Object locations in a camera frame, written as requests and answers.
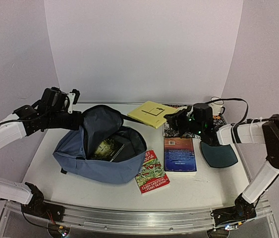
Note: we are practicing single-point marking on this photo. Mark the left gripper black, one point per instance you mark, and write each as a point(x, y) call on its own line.
point(79, 120)

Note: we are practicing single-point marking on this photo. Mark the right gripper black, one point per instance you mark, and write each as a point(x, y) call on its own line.
point(176, 122)

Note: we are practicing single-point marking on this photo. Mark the blue student backpack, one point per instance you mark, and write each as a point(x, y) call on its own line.
point(73, 152)

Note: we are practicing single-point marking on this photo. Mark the yellow paperback book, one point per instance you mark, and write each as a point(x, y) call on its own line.
point(151, 113)

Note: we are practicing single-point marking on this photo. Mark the green fantasy cover book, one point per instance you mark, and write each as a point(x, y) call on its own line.
point(108, 150)

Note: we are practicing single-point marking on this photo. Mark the red treehouse comic book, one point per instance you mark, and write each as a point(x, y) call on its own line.
point(152, 175)

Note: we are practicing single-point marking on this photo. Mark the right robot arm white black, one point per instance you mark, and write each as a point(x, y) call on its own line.
point(254, 131)

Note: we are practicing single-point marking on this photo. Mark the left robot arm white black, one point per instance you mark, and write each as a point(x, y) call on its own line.
point(11, 129)

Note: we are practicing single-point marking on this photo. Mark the patterned black placemat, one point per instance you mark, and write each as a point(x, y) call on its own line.
point(169, 132)

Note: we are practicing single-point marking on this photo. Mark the white enamel mug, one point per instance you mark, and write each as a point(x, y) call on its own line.
point(217, 106)

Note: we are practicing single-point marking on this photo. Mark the blue orange back-cover book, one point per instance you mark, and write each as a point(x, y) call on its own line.
point(179, 156)

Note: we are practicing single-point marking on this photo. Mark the dark teal square plate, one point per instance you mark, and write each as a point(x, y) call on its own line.
point(218, 156)

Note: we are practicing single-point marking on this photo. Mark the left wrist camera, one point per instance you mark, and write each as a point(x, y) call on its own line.
point(72, 99)

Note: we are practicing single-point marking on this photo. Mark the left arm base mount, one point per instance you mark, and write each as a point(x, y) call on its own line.
point(39, 208)

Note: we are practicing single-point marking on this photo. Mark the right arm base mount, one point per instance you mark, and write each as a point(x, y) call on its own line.
point(229, 216)

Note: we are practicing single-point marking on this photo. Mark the aluminium table front rail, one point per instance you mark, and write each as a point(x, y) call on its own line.
point(149, 222)

